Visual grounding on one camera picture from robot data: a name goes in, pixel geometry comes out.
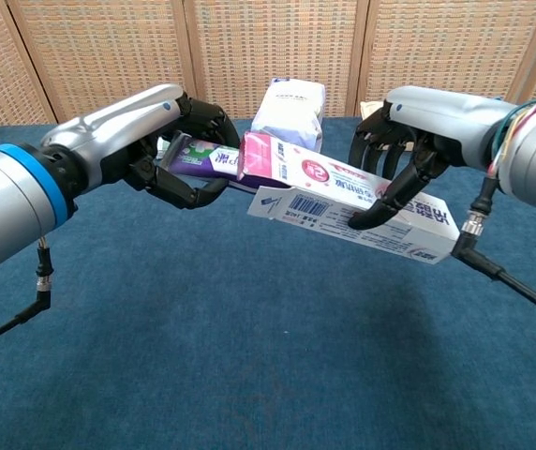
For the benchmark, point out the purple toothpaste tube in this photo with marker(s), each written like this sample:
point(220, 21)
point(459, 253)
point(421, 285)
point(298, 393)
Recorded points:
point(198, 161)

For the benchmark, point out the beige lidded food container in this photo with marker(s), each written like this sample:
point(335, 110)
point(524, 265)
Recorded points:
point(368, 110)

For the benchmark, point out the white pink toothpaste box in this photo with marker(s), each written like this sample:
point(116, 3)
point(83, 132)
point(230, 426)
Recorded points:
point(324, 187)

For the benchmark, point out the teal table mat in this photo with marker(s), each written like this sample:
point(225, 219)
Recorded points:
point(202, 351)

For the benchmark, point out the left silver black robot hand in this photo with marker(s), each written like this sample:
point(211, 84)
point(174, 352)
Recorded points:
point(108, 131)

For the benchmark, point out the woven bamboo folding screen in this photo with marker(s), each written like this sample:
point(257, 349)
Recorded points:
point(108, 47)

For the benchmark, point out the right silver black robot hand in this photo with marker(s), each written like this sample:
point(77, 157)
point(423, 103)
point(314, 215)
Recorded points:
point(451, 126)

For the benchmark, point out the white paper bag package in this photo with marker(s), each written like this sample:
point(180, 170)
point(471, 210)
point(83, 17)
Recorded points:
point(291, 112)

